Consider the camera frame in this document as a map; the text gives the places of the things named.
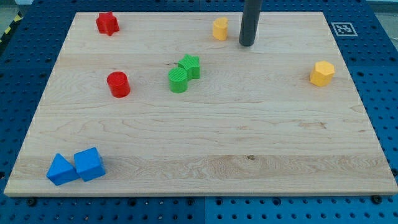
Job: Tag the green cylinder block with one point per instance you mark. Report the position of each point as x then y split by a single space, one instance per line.
178 80

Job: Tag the green star block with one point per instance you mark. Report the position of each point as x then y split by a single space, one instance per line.
191 64

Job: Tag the light wooden board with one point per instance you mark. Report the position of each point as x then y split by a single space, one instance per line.
252 125

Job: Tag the red cylinder block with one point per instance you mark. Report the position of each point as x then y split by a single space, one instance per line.
118 84

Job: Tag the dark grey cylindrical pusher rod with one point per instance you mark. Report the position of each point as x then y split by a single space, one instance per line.
249 22

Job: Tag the blue cube block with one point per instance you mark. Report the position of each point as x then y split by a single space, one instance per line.
89 164

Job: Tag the red star block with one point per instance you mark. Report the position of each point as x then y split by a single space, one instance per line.
107 23

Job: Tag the yellow hexagon block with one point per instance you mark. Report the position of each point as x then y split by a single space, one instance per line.
322 73

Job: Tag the blue triangle block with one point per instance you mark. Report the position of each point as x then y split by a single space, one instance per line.
61 171

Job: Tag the white fiducial marker tag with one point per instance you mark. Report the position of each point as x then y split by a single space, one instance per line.
344 29

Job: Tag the black bolt front left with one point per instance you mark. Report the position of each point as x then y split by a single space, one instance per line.
31 201

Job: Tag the black bolt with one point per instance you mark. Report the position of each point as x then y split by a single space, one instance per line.
376 199
31 201

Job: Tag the black bolt front right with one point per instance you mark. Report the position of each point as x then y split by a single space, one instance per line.
376 199

